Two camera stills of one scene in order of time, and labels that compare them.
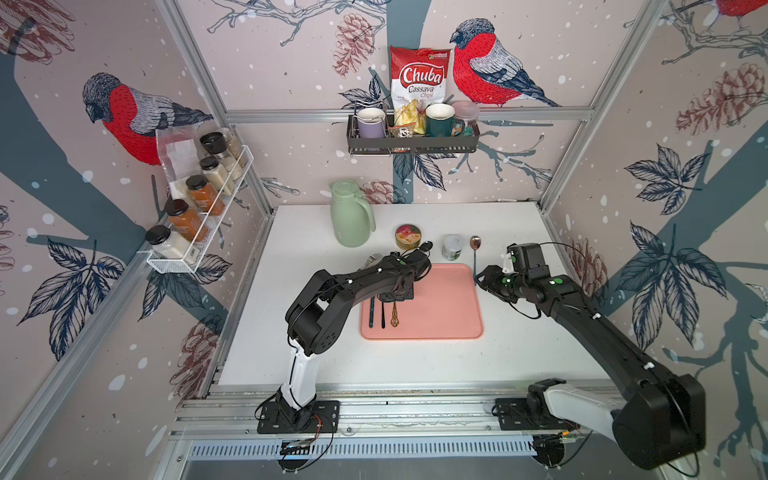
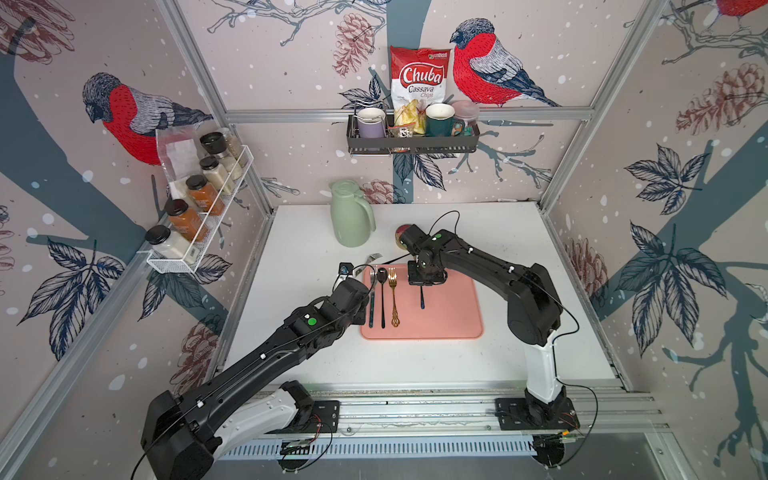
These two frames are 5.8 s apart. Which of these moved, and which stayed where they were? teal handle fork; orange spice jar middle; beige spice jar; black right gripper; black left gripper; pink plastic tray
Moved: black left gripper; black right gripper
Stayed: orange spice jar middle; beige spice jar; teal handle fork; pink plastic tray
